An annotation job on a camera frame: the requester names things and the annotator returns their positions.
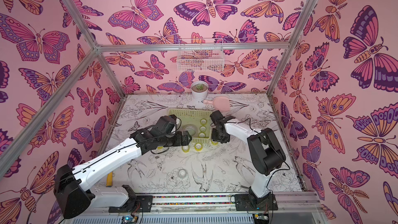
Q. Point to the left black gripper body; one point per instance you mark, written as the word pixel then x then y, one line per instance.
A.
pixel 174 140

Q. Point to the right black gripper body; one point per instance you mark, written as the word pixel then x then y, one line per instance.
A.
pixel 219 135

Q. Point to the pale green storage basket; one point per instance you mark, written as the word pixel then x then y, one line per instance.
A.
pixel 194 117

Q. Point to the large transparent tape roll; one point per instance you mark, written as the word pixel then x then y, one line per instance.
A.
pixel 191 129

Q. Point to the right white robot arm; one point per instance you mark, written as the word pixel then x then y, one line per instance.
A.
pixel 266 152

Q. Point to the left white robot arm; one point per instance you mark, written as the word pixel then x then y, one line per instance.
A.
pixel 73 186

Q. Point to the small clear tape roll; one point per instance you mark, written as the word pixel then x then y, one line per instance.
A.
pixel 182 173

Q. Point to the pink plastic scoop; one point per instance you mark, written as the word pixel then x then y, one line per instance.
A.
pixel 220 103

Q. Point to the white potted succulent plant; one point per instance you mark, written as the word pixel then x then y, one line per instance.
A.
pixel 199 90

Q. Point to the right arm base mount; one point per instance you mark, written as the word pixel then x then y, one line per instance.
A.
pixel 248 202

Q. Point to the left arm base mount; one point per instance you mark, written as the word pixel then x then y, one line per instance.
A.
pixel 137 204

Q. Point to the white wire wall basket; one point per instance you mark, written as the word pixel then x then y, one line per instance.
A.
pixel 199 55

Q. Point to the aluminium front rail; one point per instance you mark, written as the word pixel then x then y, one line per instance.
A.
pixel 216 208

